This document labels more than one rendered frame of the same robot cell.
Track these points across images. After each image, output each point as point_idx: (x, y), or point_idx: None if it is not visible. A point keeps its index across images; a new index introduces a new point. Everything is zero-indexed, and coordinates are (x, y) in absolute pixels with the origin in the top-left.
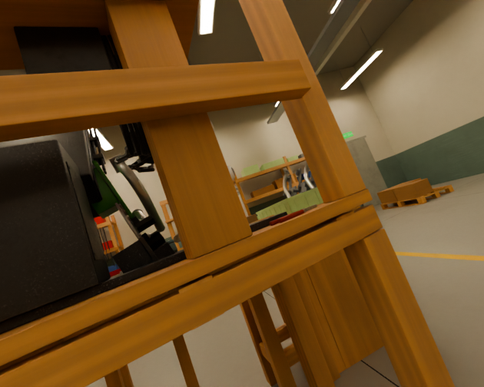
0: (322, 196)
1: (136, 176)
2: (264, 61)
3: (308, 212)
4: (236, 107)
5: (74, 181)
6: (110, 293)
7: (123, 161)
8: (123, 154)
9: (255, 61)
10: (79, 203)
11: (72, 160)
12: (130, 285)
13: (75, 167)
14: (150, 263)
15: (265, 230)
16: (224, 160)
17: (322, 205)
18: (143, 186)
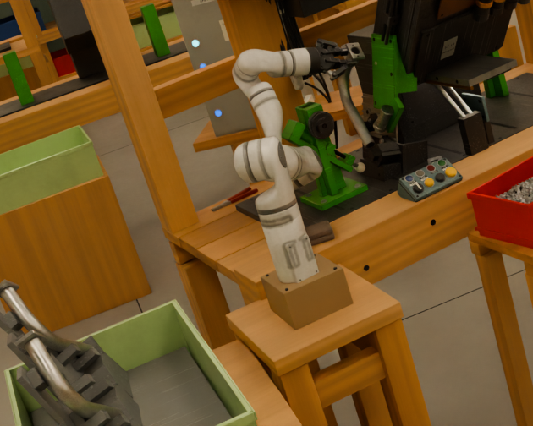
0: (196, 215)
1: (338, 80)
2: (143, 61)
3: (226, 199)
4: (221, 95)
5: (360, 65)
6: (351, 143)
7: (348, 53)
8: (342, 48)
9: (184, 74)
10: (361, 84)
11: (366, 39)
12: (342, 147)
13: (370, 45)
14: (359, 155)
15: (263, 182)
16: (255, 123)
17: (205, 215)
18: (339, 93)
